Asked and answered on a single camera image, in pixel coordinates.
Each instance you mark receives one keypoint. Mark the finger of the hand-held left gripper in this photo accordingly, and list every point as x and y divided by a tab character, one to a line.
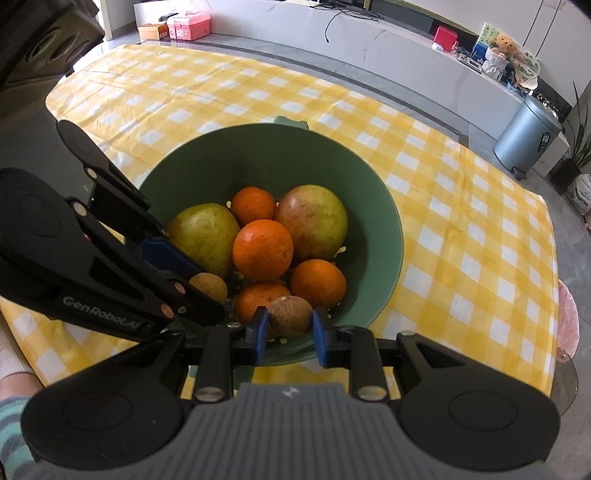
203	310
166	256

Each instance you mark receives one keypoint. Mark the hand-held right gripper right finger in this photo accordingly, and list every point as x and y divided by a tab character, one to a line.
322	339

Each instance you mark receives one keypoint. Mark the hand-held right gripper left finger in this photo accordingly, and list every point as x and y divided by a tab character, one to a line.
258	334

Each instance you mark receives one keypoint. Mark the orange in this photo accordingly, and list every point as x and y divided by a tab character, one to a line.
253	206
318	284
254	300
263	250

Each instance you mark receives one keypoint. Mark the yellow-green pear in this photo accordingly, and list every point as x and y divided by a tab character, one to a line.
314	221
205	235

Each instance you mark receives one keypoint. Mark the green colander bowl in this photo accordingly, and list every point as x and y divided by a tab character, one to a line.
277	157

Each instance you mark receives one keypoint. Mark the person's left forearm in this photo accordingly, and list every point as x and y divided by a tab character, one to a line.
14	355

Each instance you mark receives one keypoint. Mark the yellow checkered tablecloth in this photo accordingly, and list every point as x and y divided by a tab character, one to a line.
461	230

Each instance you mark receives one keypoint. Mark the orange box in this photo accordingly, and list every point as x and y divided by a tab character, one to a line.
153	31

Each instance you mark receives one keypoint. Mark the pink storage boxes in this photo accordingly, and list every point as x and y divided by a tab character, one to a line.
189	26

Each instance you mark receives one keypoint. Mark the pink cushion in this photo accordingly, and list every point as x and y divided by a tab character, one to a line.
569	323

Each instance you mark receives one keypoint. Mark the blue-grey pedal trash can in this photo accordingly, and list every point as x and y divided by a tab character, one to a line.
524	138

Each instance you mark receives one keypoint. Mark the white marble television cabinet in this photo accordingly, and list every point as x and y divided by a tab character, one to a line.
392	55

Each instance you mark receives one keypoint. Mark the white plastic bag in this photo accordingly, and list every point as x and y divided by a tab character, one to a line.
582	196

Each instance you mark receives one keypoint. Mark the tall-leaved potted plant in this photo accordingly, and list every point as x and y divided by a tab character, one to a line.
577	147

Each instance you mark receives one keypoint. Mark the red box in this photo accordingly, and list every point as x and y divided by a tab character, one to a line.
444	38

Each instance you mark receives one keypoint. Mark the brown teddy bear bouquet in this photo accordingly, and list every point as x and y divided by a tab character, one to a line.
501	55

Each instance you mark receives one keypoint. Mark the green picture board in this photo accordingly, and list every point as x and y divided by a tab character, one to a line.
528	62

